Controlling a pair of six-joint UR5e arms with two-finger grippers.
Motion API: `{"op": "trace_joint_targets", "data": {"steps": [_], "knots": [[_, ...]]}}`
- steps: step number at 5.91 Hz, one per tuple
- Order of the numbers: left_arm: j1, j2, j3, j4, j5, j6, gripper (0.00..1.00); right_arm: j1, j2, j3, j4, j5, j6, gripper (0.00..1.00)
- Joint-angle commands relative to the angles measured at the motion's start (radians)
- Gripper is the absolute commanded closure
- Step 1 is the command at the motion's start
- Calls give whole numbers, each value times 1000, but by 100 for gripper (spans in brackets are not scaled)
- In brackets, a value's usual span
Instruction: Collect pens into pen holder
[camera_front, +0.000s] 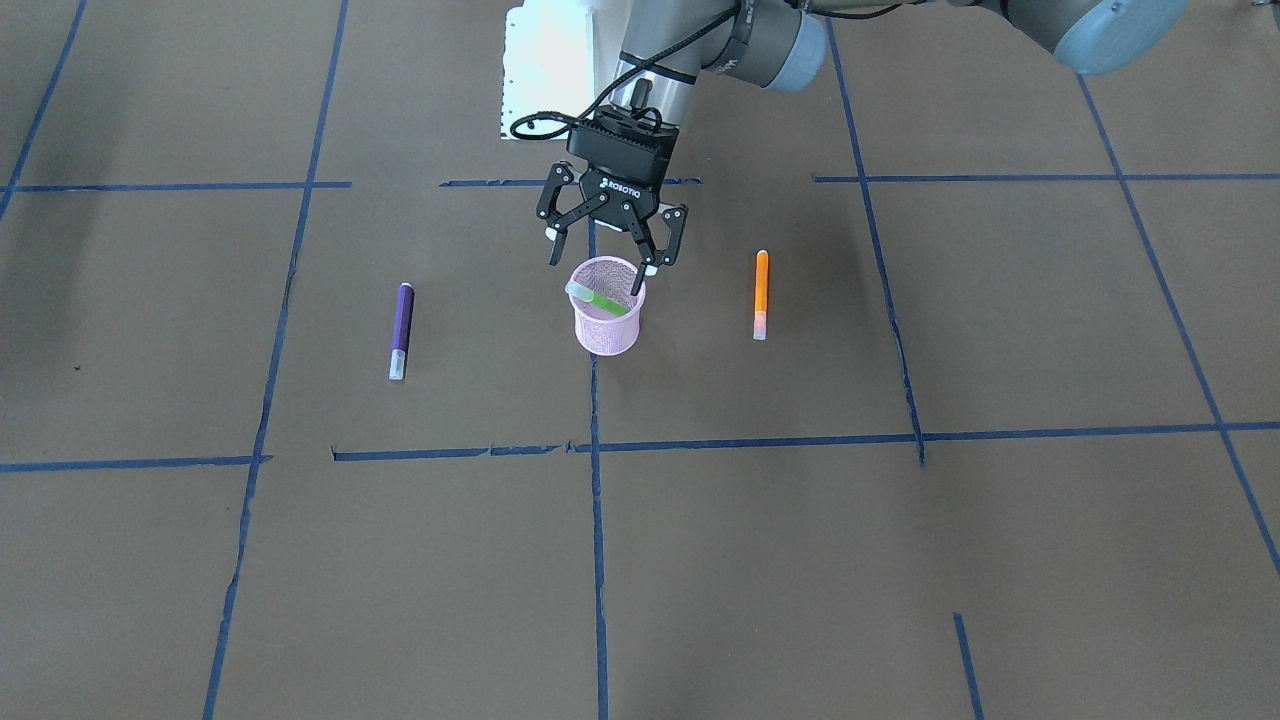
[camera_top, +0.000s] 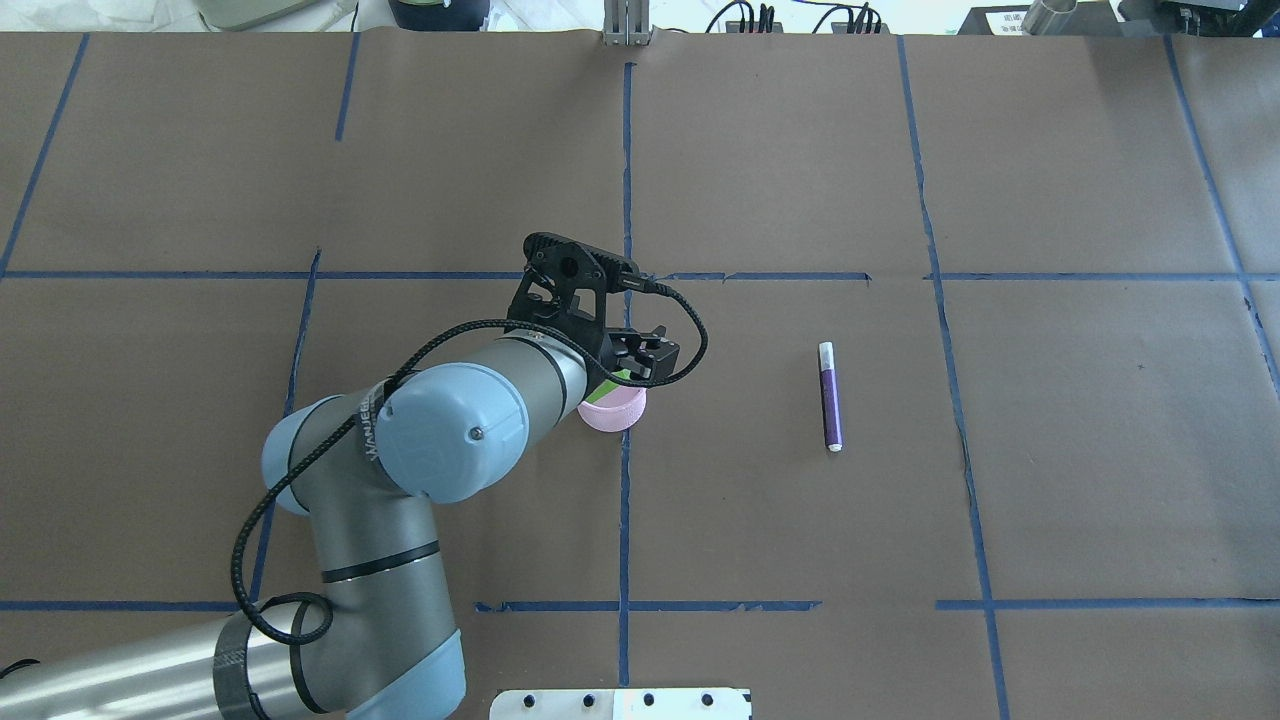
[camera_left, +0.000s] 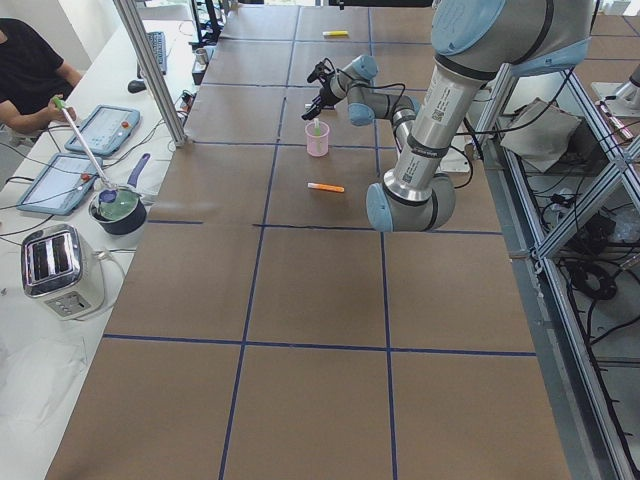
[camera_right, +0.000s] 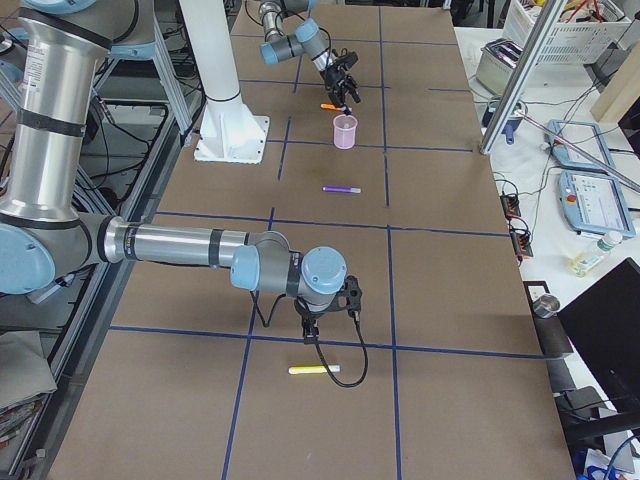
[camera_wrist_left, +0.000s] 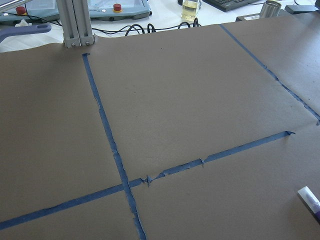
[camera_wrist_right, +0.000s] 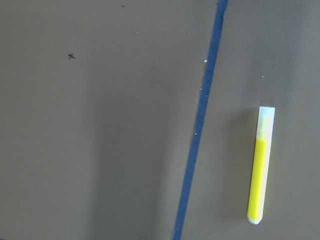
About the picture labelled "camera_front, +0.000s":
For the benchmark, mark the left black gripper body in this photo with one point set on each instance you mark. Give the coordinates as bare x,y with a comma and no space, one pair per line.
622,189

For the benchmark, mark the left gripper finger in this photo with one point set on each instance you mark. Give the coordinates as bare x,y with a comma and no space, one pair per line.
652,258
556,221

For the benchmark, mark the green highlighter pen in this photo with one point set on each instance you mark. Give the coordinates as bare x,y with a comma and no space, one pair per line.
592,298

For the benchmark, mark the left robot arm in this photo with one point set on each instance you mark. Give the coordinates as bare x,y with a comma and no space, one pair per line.
669,47

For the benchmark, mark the orange highlighter pen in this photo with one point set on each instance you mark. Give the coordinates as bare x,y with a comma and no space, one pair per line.
762,277

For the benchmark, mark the pink mesh pen holder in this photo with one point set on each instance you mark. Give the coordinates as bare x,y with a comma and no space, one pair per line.
598,333

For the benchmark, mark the purple highlighter pen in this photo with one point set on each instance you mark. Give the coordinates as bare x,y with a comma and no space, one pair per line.
400,344

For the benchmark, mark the white camera post base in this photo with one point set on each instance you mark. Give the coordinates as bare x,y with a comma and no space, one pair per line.
558,56

